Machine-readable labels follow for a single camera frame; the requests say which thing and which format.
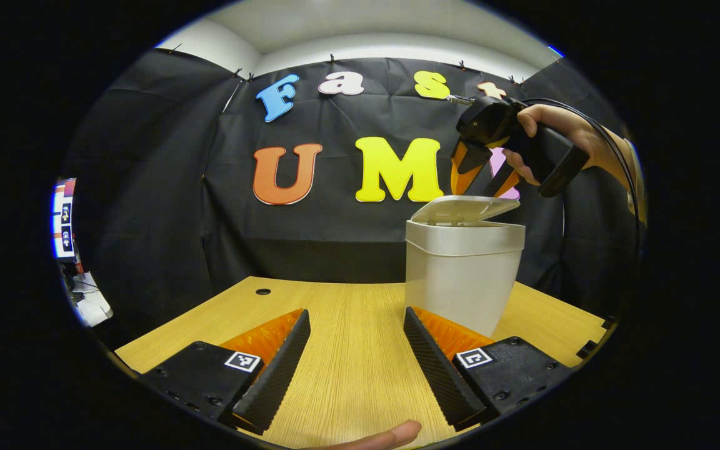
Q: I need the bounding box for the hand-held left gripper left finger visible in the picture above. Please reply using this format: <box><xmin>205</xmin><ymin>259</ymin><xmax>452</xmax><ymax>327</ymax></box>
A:
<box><xmin>141</xmin><ymin>308</ymin><xmax>312</xmax><ymax>437</ymax></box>

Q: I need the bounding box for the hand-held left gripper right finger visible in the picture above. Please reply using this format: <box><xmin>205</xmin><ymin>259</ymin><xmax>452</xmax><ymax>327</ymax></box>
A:
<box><xmin>402</xmin><ymin>306</ymin><xmax>573</xmax><ymax>433</ymax></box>

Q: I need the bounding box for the white desktop garbage bin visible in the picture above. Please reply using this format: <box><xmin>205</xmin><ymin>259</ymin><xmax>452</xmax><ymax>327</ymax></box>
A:
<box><xmin>405</xmin><ymin>195</ymin><xmax>526</xmax><ymax>339</ymax></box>

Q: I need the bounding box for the wooden desktop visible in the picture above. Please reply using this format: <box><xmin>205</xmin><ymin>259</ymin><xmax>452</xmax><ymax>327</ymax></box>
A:
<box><xmin>114</xmin><ymin>276</ymin><xmax>608</xmax><ymax>450</ymax></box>

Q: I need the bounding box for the black backdrop cloth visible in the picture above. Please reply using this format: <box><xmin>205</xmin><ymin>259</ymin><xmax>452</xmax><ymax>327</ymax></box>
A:
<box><xmin>63</xmin><ymin>49</ymin><xmax>642</xmax><ymax>348</ymax></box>

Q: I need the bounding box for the computer monitor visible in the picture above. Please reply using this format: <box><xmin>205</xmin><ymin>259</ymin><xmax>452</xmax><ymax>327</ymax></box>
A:
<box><xmin>52</xmin><ymin>178</ymin><xmax>78</xmax><ymax>259</ymax></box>

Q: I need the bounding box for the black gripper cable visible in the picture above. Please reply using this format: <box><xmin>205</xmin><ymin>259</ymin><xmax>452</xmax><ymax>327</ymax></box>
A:
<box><xmin>521</xmin><ymin>97</ymin><xmax>643</xmax><ymax>252</ymax></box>

